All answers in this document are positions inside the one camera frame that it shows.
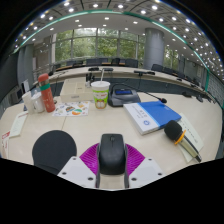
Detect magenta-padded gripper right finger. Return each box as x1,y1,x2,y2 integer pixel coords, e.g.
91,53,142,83
123,143,167,189

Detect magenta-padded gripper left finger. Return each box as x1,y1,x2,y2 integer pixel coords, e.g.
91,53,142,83
57,143,101,189

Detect black computer mouse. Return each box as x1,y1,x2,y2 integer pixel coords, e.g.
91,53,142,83
96,133,128,176

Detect black mouse pad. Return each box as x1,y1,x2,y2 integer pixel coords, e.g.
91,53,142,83
31,129,78,176

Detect black handheld microphone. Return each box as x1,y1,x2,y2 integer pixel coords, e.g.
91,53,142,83
163,119,203,163

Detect blue and white book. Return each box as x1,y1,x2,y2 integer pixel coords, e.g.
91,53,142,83
123,100,183,136

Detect colourful sticker sheet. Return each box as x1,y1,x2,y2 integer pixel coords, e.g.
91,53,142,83
52,101,91,118

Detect white paper document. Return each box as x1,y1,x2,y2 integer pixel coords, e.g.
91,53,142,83
176,112,205,163

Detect white sheet with red header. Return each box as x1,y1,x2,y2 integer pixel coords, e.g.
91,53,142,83
8,111,29,139

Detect black conference microphone console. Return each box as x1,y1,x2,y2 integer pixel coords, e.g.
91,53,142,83
107,83,168,108

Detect red and white leaflet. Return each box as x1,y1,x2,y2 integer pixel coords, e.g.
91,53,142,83
0,130,11,159

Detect printed paper cup with straw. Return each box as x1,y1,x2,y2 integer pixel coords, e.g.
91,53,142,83
90,68,111,110

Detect white lidded mug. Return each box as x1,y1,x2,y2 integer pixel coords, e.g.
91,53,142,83
30,91,46,114

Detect white cardboard box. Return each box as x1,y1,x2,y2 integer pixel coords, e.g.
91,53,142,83
59,78,94,103

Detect red bottle with green band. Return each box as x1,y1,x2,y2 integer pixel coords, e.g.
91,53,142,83
37,73,57,114

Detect white paper cup stack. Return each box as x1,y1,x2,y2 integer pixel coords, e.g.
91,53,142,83
21,91,36,115

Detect long curved conference desk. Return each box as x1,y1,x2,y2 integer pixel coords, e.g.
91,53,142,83
33,65,214,101

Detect dark office chairs row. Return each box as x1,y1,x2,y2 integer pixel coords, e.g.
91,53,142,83
49,57,208,88

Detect grey round column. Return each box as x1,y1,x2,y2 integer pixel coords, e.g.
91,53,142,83
143,27,165,71

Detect round ceiling lights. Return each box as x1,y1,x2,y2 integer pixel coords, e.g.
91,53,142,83
13,0,224,73

